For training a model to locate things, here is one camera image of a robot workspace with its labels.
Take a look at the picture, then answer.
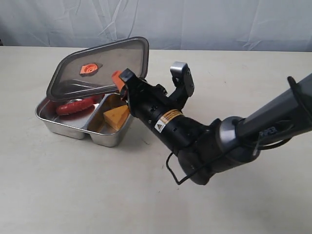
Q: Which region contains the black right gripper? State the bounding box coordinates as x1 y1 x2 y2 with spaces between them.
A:
112 69 182 135

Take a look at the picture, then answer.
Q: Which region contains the yellow cheese wedge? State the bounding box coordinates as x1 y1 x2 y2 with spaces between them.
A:
103 105 130 131

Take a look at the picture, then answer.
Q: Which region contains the dark transparent lid orange seal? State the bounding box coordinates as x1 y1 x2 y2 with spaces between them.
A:
46 37 149 101

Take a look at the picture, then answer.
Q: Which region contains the red sausage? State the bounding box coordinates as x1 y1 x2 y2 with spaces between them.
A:
56 96 98 116

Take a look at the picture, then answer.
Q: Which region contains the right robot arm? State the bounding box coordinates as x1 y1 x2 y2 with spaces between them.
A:
112 67 312 185

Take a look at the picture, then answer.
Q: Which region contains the steel two-compartment lunch box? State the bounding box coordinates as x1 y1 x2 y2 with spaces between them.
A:
35 93 133 147

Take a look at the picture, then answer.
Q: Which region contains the white fabric backdrop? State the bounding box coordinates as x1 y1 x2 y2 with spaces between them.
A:
0 0 312 52

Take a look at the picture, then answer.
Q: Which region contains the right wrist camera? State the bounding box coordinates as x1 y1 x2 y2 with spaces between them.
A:
169 61 195 110

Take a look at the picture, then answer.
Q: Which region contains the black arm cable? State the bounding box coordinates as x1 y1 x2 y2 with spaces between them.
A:
166 136 293 185

